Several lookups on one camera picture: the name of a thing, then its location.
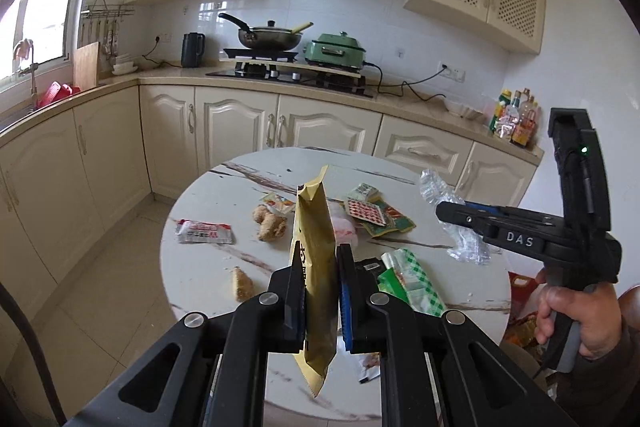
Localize black wok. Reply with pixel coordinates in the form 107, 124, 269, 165
218, 13, 315, 50

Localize metal faucet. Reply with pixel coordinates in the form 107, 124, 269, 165
14, 39, 41, 110

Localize white red small packet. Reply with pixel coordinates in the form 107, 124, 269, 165
357, 352, 383, 383

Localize person's right forearm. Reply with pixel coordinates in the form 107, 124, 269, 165
550, 284, 640, 427

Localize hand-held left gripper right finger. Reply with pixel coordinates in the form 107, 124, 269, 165
336, 244, 576, 427

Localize person's right hand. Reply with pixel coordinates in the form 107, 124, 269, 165
534, 269, 626, 360

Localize small green white packet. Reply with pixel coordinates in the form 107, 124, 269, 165
347, 183, 381, 202

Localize thick black cable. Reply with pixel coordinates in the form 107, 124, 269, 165
0, 282, 68, 427

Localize wooden cutting board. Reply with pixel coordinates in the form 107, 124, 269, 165
73, 42, 101, 91

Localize ginger root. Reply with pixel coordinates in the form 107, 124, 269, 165
251, 204, 289, 242

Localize group of condiment bottles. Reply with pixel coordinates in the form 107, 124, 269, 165
489, 88, 541, 148

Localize black electric kettle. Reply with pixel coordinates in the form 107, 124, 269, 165
181, 32, 206, 68

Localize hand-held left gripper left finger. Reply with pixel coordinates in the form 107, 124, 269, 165
65, 264, 308, 427

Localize black power cable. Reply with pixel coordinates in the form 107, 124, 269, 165
367, 62, 448, 102

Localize red plastic basket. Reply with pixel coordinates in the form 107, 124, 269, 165
37, 82, 81, 108

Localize round marble table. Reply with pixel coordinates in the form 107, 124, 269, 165
160, 148, 513, 420

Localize red orange bag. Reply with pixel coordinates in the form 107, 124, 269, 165
502, 272, 543, 348

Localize yellow paper bag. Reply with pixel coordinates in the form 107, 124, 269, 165
291, 165, 338, 400

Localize small ginger piece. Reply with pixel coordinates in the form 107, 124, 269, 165
231, 267, 254, 301

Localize red patterned snack packet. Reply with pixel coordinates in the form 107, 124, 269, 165
345, 199, 388, 227

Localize pink white packet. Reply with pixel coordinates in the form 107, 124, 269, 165
327, 202, 361, 248

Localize black gas stove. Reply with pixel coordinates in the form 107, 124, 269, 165
205, 48, 376, 98

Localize green electric cooker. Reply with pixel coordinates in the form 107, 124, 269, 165
304, 32, 371, 70

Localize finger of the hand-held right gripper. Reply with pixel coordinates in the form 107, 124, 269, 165
435, 201, 502, 238
465, 201, 512, 218

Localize orange white packet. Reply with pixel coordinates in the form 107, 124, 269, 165
260, 192, 297, 214

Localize green snack packet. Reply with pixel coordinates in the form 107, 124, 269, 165
357, 202, 417, 238

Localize clear plastic bag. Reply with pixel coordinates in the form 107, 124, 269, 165
419, 168, 493, 265

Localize white red wrapper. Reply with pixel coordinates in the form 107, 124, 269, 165
175, 219, 235, 245

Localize cream lower cabinets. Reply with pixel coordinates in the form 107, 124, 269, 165
0, 82, 543, 308

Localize green checkered packet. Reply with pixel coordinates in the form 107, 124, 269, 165
377, 248, 447, 319

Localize metal hanging utensil rack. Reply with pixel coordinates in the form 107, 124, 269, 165
80, 0, 136, 58

